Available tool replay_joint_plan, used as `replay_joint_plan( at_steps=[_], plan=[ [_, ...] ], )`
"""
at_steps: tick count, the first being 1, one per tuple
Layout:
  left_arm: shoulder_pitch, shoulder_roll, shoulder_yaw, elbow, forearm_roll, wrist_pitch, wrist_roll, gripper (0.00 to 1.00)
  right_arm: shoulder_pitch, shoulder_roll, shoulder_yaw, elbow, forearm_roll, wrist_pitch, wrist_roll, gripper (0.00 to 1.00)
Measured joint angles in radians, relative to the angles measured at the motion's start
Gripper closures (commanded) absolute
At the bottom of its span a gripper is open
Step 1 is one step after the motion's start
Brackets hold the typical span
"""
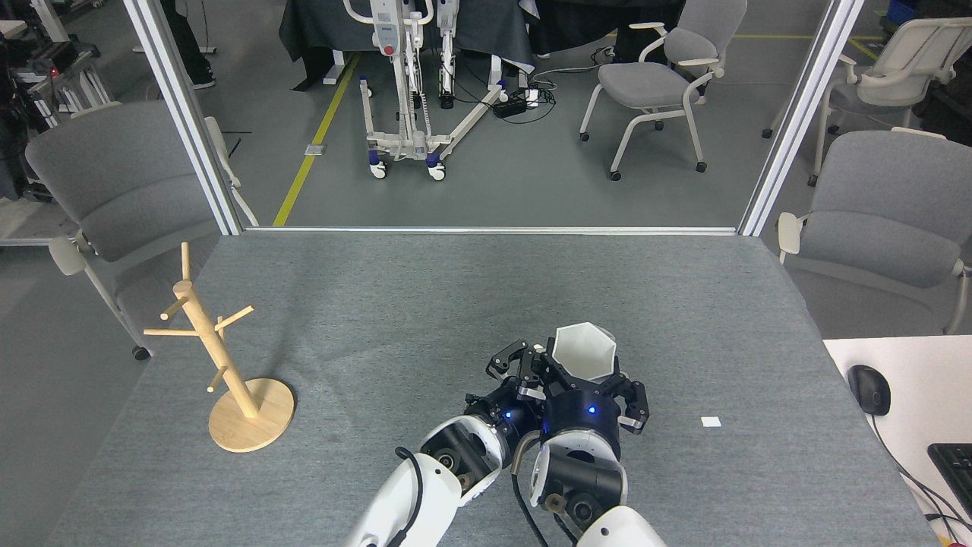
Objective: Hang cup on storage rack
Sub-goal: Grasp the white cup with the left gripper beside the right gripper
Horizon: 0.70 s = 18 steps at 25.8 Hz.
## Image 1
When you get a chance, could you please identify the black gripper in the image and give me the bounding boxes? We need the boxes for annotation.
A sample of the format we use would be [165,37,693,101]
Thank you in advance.
[465,340,548,441]
[543,356,650,457]

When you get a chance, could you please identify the black mouse cable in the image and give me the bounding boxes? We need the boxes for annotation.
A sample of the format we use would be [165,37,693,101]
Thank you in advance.
[869,414,972,533]

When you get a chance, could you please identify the white wheeled stand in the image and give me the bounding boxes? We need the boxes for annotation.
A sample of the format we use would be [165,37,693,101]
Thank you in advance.
[343,0,508,182]

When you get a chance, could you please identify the white desk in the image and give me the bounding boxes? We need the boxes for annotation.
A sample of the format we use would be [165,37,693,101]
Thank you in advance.
[824,335,972,547]

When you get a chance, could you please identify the black power strip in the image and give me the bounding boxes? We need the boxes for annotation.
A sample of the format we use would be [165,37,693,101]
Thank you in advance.
[492,90,541,119]

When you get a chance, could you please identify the white mesh-back chair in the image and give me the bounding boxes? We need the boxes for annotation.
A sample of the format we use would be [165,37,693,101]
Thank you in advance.
[762,17,972,187]

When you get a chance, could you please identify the metal equipment rack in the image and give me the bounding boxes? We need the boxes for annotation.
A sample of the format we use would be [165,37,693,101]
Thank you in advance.
[0,38,115,202]

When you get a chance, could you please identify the grey chair with white frame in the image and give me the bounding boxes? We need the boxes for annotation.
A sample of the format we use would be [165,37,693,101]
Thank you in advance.
[776,129,972,335]

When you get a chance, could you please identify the grey chair on castors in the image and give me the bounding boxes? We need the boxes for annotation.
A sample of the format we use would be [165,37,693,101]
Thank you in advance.
[579,0,749,182]

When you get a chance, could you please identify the silver post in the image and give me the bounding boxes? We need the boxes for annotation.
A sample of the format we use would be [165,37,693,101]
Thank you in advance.
[123,0,245,236]
[738,0,866,238]

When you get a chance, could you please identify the wooden cup rack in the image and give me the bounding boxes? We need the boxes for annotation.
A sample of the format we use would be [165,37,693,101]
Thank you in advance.
[144,242,295,454]

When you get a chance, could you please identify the black keyboard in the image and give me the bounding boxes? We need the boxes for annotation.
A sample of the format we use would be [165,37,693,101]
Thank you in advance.
[927,443,972,521]

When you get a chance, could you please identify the person's legs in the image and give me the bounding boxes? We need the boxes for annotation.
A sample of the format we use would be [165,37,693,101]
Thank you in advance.
[159,0,218,90]

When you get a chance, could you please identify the silver table edge rail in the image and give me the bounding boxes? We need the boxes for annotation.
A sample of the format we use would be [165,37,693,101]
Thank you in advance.
[245,226,741,236]

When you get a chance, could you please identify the white hexagonal cup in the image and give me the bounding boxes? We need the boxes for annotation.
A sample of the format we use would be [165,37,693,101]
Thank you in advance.
[552,323,617,384]

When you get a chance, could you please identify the dark cloth-covered table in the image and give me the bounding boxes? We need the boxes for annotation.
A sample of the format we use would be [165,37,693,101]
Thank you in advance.
[279,0,536,92]

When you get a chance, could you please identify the black computer mouse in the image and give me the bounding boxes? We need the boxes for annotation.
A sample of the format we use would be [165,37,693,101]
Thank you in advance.
[847,365,892,416]

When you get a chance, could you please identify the grey chair with beige armrest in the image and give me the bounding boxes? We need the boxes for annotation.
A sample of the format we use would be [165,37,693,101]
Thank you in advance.
[25,100,259,362]

